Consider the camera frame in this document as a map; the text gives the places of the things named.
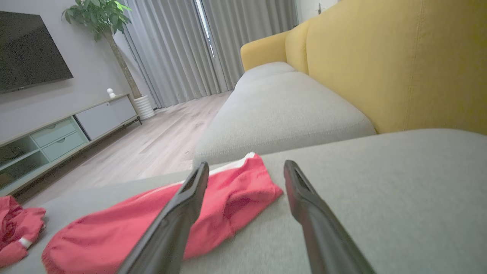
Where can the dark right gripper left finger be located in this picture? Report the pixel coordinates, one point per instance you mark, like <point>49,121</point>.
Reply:
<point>171,228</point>

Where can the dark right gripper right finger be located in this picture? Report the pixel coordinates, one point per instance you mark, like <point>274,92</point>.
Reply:
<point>323,236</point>

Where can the red shorts white stripe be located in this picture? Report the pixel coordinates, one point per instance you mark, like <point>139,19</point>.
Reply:
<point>236,190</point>

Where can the red white basketball jersey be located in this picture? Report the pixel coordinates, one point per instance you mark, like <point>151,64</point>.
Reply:
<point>19,224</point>

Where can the white ribbed plant pot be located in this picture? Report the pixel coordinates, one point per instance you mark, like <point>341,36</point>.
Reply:
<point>144,107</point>

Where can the pale grey cabinet door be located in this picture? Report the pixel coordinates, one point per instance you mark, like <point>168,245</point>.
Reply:
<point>123,109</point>
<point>97,121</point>

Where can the mint green cabinet drawer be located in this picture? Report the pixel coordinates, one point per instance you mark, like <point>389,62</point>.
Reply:
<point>53,132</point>
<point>64,146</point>

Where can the small white figurine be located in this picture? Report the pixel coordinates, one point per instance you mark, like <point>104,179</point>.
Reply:
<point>111,93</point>

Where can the low television cabinet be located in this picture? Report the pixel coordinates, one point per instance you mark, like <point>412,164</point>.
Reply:
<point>23,160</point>

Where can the grey curtain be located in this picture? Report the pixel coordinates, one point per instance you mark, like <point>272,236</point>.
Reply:
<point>251,23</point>
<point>171,53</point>

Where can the yellow sofa back cushion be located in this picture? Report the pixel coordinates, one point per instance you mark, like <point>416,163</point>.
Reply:
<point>399,61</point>
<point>296,49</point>

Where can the yellow sofa armrest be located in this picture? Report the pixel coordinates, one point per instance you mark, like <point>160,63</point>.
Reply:
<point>262,49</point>

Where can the green potted tree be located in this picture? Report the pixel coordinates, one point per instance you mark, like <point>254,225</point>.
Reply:
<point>99,17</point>

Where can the black flat television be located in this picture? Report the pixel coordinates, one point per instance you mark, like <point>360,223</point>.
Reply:
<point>30,53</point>

